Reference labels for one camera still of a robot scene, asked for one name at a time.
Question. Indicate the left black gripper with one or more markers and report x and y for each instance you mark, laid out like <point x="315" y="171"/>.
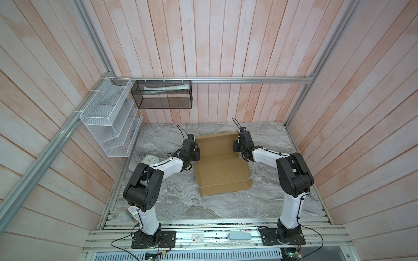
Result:
<point x="197" y="151"/>

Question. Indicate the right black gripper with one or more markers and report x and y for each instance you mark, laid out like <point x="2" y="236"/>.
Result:
<point x="235" y="145"/>

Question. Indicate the brown cardboard box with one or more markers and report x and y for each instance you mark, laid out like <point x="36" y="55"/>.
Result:
<point x="221" y="170"/>

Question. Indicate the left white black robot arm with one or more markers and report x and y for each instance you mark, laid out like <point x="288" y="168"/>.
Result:
<point x="143" y="188"/>

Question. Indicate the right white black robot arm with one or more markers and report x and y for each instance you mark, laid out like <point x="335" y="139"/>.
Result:
<point x="294" y="176"/>

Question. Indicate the small white label box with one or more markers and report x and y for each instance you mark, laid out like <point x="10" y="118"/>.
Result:
<point x="198" y="237"/>

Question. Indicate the paper sheet in black basket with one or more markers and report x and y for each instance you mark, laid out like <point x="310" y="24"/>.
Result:
<point x="166" y="89"/>

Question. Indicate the black wire mesh basket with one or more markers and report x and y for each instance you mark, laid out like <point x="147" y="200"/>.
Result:
<point x="179" y="100"/>

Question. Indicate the aluminium mounting rail frame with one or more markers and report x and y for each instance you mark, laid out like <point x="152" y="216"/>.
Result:
<point x="324" y="242"/>

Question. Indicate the white wire mesh shelf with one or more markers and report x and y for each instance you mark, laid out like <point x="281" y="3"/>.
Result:
<point x="112" y="118"/>

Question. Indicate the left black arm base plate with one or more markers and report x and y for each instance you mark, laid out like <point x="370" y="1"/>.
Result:
<point x="164" y="239"/>

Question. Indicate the grey oval device on rail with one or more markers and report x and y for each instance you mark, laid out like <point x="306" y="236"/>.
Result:
<point x="239" y="236"/>

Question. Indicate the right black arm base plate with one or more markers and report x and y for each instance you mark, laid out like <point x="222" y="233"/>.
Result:
<point x="281" y="236"/>

